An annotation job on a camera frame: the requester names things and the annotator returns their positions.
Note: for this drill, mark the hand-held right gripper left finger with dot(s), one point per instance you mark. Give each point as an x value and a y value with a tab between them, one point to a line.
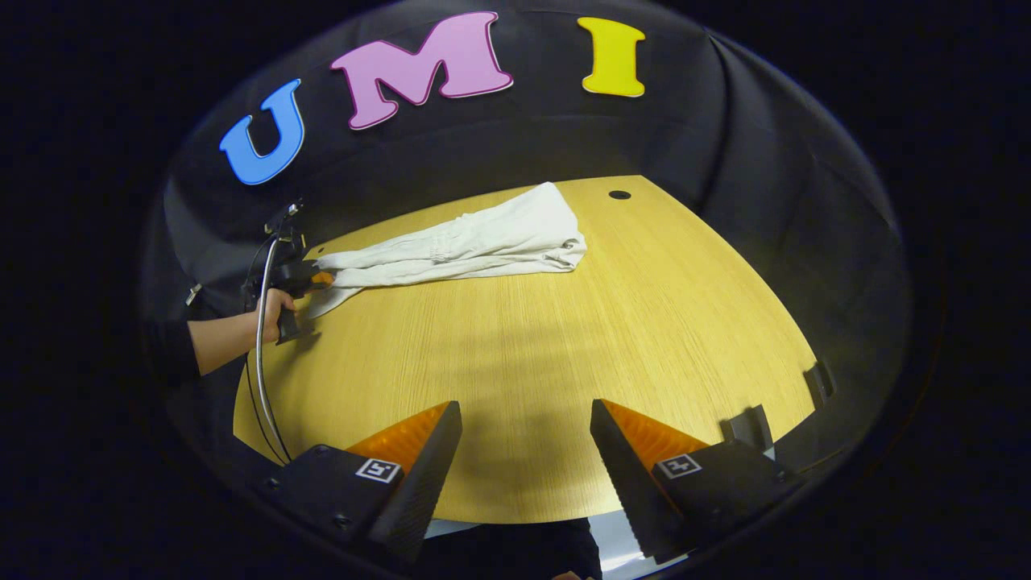
423	483

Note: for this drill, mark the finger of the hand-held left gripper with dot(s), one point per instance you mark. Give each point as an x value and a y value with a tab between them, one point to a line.
322	279

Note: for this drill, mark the black table edge bracket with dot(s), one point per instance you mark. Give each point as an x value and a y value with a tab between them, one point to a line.
749	431
820	385

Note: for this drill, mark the white jeans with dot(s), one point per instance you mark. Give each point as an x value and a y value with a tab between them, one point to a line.
499	234

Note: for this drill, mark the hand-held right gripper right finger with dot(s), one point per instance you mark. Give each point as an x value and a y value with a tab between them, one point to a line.
632	483

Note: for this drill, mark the black backdrop cloth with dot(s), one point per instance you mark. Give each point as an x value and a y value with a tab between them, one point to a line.
725	121

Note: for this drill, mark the person's dark clothing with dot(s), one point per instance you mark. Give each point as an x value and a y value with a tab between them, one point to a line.
515	552

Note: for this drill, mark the small metal clip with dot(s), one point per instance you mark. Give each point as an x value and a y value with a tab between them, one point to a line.
193	294

